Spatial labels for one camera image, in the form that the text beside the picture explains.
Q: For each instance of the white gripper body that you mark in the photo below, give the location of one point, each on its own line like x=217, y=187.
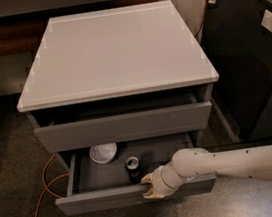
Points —
x=158, y=181

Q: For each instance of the blue pepsi can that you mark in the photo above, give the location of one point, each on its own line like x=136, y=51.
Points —
x=133, y=167

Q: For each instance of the grey drawer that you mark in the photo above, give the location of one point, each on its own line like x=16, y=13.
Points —
x=94, y=187
x=125, y=127

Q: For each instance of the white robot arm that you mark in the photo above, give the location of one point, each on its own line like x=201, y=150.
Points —
x=187, y=164

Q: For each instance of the grey top drawer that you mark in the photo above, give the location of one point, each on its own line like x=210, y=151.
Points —
x=125, y=127

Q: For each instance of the grey drawer cabinet white top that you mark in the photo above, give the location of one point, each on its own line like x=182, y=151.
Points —
x=113, y=62

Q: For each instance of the white bowl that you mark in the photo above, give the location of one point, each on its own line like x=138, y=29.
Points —
x=103, y=154

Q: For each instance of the black bin cabinet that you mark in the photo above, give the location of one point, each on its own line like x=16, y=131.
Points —
x=240, y=49

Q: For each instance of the white label sticker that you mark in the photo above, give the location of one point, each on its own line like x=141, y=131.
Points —
x=267, y=20

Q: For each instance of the dark wooden bench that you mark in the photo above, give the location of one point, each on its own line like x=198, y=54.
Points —
x=21, y=33

